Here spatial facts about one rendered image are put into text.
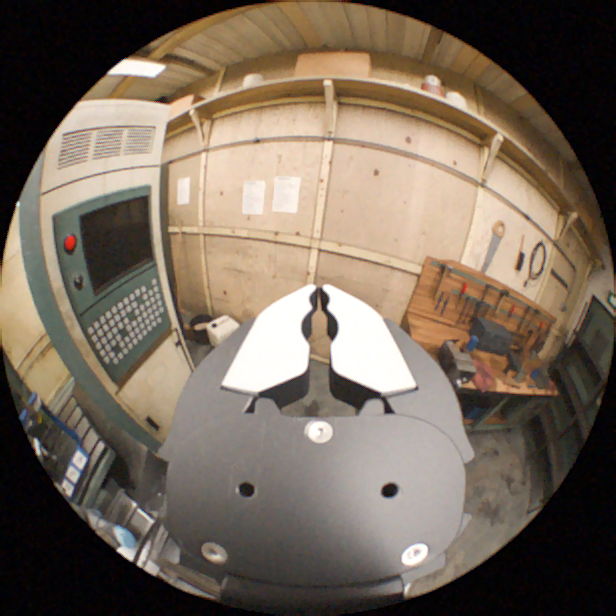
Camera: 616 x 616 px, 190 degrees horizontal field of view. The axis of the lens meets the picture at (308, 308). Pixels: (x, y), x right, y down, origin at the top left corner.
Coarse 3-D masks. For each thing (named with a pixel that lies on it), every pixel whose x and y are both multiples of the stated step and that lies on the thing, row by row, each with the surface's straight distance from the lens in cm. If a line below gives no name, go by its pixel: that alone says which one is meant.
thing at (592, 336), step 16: (592, 304) 383; (592, 320) 378; (608, 320) 371; (592, 336) 373; (608, 336) 367; (576, 352) 379; (608, 352) 363; (576, 368) 376; (592, 368) 366; (608, 368) 361; (560, 384) 385; (576, 384) 373; (592, 384) 365; (560, 400) 382; (592, 400) 363; (560, 416) 380
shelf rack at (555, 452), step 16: (576, 336) 321; (592, 352) 362; (560, 368) 329; (576, 400) 322; (544, 416) 340; (576, 416) 311; (544, 432) 328; (560, 432) 319; (544, 448) 383; (560, 448) 366; (560, 464) 356; (560, 480) 352; (528, 512) 345
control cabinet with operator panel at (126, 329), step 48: (48, 144) 86; (96, 144) 88; (144, 144) 97; (48, 192) 82; (96, 192) 84; (144, 192) 89; (48, 240) 79; (96, 240) 81; (144, 240) 91; (96, 288) 82; (144, 288) 92; (96, 336) 85; (144, 336) 98; (144, 384) 115
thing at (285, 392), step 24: (312, 288) 11; (264, 312) 9; (288, 312) 9; (312, 312) 11; (264, 336) 8; (288, 336) 8; (240, 360) 7; (264, 360) 7; (288, 360) 7; (240, 384) 7; (264, 384) 6; (288, 384) 7
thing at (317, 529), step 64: (192, 448) 6; (256, 448) 5; (320, 448) 5; (384, 448) 5; (448, 448) 6; (192, 512) 5; (256, 512) 5; (320, 512) 5; (384, 512) 5; (448, 512) 6; (256, 576) 5; (320, 576) 5; (384, 576) 5
